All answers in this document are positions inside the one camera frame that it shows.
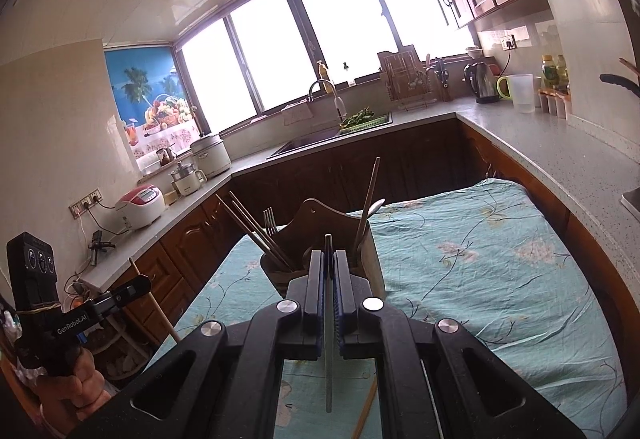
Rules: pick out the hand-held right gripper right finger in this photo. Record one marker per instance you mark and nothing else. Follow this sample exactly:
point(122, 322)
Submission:
point(339, 299)

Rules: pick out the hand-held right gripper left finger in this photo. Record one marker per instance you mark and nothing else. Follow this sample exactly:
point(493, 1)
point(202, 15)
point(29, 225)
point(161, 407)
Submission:
point(320, 299)

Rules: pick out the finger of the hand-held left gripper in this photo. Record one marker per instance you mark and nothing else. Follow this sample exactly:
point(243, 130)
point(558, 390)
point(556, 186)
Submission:
point(125, 294)

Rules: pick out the light wooden chopstick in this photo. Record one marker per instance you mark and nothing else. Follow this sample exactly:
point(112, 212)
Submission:
point(369, 199)
point(364, 411)
point(160, 311)

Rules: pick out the wooden utensil holder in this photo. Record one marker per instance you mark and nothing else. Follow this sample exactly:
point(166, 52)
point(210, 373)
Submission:
point(300, 239)

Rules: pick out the metal table knife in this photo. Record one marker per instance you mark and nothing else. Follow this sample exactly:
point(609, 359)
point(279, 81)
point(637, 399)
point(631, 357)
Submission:
point(328, 384)

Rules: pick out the dark brown chopstick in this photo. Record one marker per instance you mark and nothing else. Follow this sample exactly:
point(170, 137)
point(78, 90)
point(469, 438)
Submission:
point(250, 231)
point(260, 226)

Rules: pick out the person's left hand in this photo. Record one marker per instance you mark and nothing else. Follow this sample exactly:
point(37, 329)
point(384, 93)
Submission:
point(80, 394)

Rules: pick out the low storage rack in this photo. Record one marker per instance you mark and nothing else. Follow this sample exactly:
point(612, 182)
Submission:
point(120, 349)

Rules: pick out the black clamp stand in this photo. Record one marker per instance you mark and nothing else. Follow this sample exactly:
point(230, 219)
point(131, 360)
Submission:
point(97, 244)

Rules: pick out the red white rice cooker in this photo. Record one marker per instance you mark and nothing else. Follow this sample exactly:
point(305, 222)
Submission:
point(142, 209)

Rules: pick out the metal fork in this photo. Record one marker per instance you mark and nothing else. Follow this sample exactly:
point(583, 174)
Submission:
point(270, 221)

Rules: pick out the metal spoon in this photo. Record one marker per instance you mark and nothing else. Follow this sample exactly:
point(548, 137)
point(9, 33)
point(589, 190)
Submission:
point(372, 208)

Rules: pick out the wooden lower kitchen cabinets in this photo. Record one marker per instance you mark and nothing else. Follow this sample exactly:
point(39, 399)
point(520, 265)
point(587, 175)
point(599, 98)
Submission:
point(325, 179)

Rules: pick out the small electric pot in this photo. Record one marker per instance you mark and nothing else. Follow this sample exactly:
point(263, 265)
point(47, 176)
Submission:
point(187, 181)

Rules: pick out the teal floral tablecloth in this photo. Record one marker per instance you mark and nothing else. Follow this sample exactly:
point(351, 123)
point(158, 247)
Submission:
point(475, 269)

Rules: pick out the kitchen sink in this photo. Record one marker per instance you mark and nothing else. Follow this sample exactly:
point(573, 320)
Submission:
point(305, 144)

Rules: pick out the white slow cooker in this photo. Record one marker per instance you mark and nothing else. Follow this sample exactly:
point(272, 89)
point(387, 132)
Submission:
point(212, 159)

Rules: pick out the green vegetables basket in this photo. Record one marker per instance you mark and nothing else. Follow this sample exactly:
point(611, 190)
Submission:
point(362, 119)

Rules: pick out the white dish cloth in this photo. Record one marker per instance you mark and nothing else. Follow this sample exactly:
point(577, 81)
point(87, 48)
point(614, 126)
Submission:
point(297, 115)

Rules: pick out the metal kitchen faucet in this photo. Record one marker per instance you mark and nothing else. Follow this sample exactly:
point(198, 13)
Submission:
point(340, 104)

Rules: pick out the yellow dish soap bottle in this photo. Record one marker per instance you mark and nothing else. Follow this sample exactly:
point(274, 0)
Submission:
point(322, 71)

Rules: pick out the dish drying rack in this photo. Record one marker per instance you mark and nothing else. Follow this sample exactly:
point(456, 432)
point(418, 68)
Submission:
point(405, 79)

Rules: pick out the kitchen window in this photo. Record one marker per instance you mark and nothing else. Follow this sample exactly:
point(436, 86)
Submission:
point(325, 44)

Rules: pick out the speckled kitchen countertop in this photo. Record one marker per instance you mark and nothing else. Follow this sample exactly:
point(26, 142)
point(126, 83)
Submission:
point(550, 154)

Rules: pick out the steel electric kettle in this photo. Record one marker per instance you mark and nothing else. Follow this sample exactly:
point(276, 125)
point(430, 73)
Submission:
point(482, 84)

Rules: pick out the white plastic pitcher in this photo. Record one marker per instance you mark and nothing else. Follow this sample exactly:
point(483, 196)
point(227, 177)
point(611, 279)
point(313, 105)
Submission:
point(522, 94)

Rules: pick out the small bowl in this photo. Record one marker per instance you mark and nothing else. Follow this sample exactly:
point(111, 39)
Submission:
point(475, 53)

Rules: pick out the gas stove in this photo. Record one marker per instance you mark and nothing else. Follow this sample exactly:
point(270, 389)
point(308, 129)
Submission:
point(632, 199)

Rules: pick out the wooden cooking chopstick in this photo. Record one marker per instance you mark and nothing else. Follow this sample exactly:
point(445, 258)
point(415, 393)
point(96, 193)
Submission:
point(630, 64)

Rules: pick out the wall power socket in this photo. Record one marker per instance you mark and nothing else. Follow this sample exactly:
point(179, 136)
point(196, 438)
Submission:
point(85, 204)
point(508, 42)

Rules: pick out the tropical fruit wall poster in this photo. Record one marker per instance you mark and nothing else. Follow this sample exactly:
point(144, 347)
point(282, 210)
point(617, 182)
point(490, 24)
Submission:
point(145, 94)

